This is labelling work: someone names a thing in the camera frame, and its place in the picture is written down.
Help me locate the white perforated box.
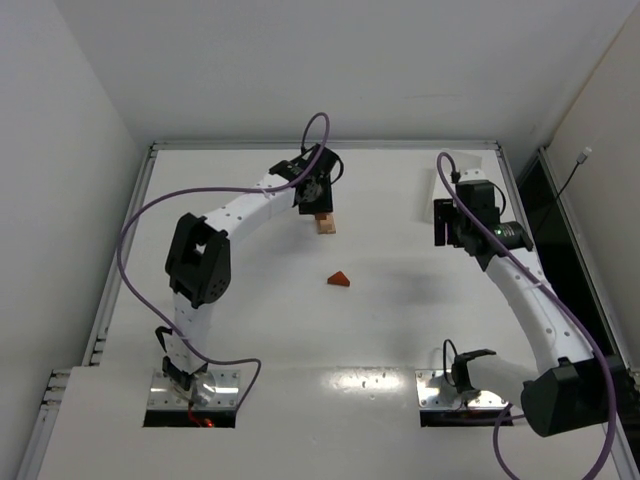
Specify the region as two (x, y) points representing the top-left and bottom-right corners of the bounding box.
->
(424, 147), (484, 226)

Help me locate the red-brown triangle wood block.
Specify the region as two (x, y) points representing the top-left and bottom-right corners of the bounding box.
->
(327, 271), (351, 288)

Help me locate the long light wood block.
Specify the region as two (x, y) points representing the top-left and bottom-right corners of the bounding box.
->
(317, 222), (336, 235)

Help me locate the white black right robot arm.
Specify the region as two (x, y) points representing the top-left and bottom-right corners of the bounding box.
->
(434, 169), (623, 437)

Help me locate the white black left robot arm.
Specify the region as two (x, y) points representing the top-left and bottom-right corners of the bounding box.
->
(156, 145), (344, 392)

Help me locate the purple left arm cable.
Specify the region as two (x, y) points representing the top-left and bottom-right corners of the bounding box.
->
(115, 112), (332, 416)

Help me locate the black cable with white plug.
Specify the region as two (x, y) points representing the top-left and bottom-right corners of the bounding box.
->
(542, 146), (593, 221)

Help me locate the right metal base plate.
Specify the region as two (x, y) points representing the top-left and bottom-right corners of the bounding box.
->
(415, 368), (511, 412)

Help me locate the metal base plate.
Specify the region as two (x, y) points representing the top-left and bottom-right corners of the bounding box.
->
(147, 369), (240, 412)
(415, 368), (511, 412)

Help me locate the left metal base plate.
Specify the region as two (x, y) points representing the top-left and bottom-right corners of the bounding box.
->
(147, 369), (240, 412)

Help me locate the red wire under table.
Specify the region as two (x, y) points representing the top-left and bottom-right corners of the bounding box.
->
(186, 405), (216, 429)

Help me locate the aluminium table frame rail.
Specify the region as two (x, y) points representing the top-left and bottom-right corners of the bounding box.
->
(14, 139), (640, 480)

